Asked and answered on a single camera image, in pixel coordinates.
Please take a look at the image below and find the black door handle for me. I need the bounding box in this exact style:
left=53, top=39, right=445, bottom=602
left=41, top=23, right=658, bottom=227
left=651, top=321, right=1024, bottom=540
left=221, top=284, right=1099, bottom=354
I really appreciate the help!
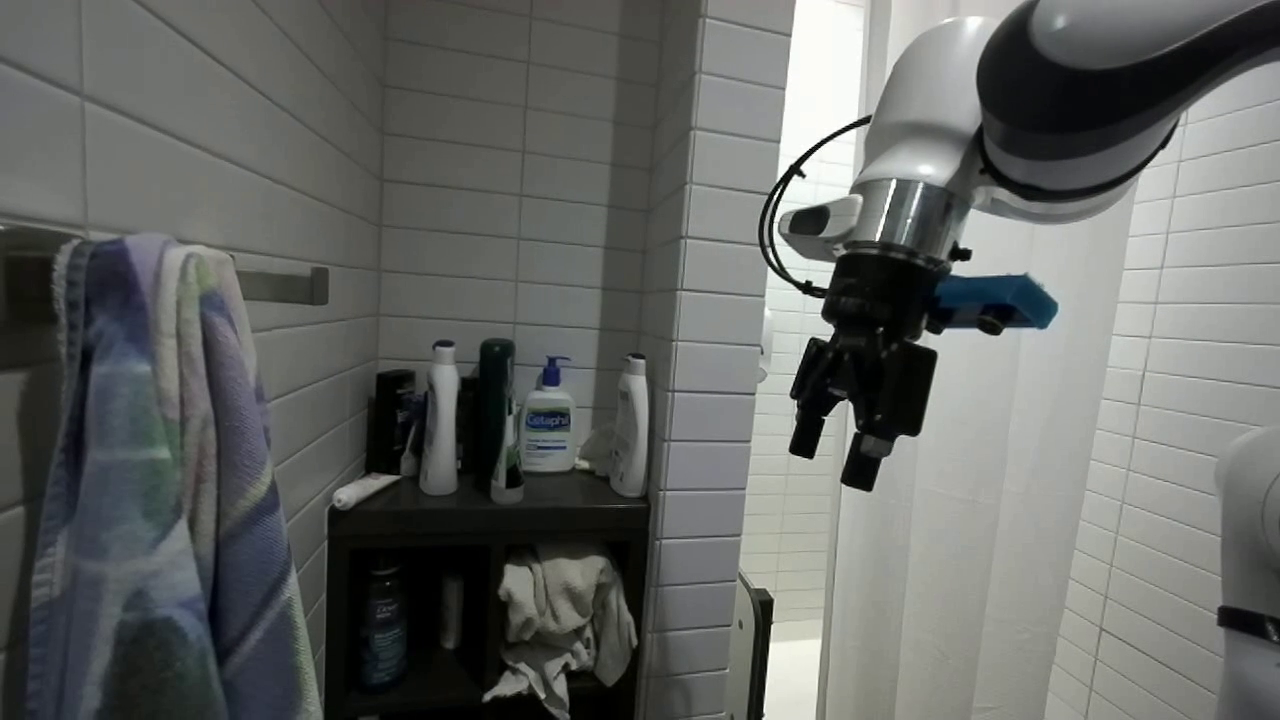
left=736, top=572, right=777, bottom=720

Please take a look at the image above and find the white curved bottle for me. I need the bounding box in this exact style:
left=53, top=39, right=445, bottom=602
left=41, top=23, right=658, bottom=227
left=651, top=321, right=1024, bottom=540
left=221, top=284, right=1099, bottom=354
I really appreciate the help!
left=607, top=348, right=658, bottom=506

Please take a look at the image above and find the small grey bottle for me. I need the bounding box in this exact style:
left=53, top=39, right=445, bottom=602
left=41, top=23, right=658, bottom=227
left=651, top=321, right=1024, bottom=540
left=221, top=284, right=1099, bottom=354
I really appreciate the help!
left=436, top=572, right=468, bottom=656

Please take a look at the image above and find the dark blue bottle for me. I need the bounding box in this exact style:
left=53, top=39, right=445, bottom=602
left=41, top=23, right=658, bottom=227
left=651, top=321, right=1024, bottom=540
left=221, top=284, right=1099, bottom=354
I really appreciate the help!
left=356, top=561, right=411, bottom=695

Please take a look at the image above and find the short black bottle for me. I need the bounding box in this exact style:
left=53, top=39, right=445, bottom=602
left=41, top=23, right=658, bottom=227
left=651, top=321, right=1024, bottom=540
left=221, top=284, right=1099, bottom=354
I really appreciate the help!
left=366, top=369, right=421, bottom=480

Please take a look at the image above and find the crumpled white cloth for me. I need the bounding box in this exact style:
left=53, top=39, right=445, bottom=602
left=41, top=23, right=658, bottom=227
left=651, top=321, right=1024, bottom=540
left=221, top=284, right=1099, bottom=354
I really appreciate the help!
left=480, top=553, right=641, bottom=720

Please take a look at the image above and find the tall black bottle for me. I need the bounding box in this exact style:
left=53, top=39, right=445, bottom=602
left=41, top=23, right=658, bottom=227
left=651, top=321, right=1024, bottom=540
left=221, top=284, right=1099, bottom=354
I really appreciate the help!
left=472, top=337, right=520, bottom=495

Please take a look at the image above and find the tall white bottle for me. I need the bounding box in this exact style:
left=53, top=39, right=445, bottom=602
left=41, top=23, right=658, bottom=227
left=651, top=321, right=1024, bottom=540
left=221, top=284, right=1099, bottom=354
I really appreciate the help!
left=417, top=337, right=463, bottom=499

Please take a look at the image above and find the metal wall towel rack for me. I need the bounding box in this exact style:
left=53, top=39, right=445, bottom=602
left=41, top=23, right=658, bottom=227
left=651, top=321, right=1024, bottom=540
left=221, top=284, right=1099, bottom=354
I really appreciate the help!
left=0, top=225, right=333, bottom=375

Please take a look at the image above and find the white shower curtain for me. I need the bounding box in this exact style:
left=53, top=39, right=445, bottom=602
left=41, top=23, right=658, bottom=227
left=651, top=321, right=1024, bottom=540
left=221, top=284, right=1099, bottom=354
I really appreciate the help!
left=817, top=0, right=1177, bottom=720

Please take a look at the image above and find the white tube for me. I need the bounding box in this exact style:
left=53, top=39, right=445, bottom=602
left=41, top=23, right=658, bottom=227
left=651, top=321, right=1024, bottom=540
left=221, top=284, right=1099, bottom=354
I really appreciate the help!
left=329, top=472, right=403, bottom=517

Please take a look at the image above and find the blue striped towel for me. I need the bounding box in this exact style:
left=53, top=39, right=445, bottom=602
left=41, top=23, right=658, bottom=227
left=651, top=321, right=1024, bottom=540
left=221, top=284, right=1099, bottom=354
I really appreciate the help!
left=21, top=234, right=329, bottom=720

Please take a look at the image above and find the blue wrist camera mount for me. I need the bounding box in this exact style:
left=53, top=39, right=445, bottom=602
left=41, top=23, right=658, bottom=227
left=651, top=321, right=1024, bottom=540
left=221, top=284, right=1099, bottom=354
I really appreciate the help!
left=930, top=271, right=1066, bottom=337

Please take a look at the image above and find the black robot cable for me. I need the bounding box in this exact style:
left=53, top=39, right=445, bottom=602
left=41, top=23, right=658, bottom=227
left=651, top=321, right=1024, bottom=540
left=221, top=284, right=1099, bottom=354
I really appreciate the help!
left=758, top=112, right=878, bottom=301

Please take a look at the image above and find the white pump lotion bottle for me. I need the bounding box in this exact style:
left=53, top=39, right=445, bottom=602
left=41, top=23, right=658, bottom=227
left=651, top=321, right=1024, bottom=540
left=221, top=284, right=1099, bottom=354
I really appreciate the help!
left=516, top=354, right=583, bottom=478

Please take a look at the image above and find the black shelf unit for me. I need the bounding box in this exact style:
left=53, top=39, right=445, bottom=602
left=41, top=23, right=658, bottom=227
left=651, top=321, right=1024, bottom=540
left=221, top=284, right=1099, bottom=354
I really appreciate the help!
left=325, top=469, right=651, bottom=720

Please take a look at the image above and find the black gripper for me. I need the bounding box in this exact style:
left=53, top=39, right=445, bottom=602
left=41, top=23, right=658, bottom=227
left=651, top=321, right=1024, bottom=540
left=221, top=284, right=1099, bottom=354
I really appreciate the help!
left=785, top=252, right=951, bottom=495

